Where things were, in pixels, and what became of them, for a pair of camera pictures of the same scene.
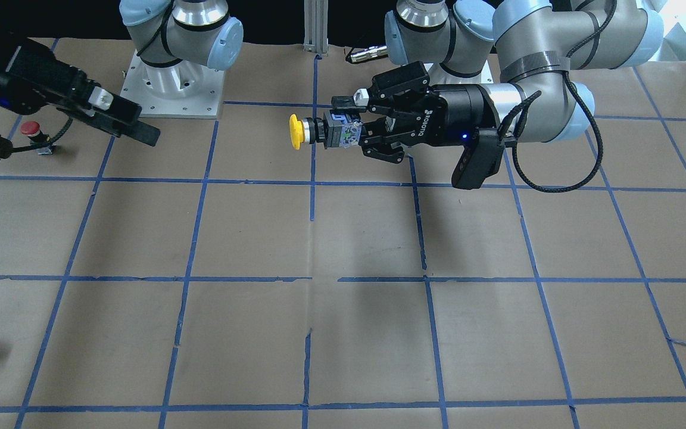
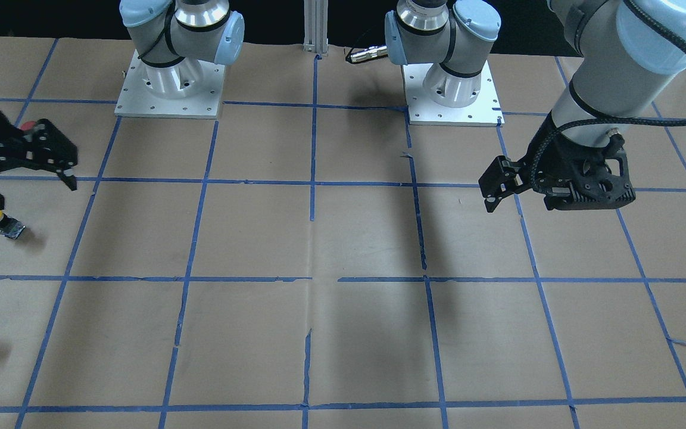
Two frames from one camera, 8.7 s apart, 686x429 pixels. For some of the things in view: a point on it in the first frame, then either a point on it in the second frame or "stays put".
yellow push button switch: x=334 y=128 -> x=1 y=223
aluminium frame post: x=316 y=27 stays put
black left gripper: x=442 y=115 -> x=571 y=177
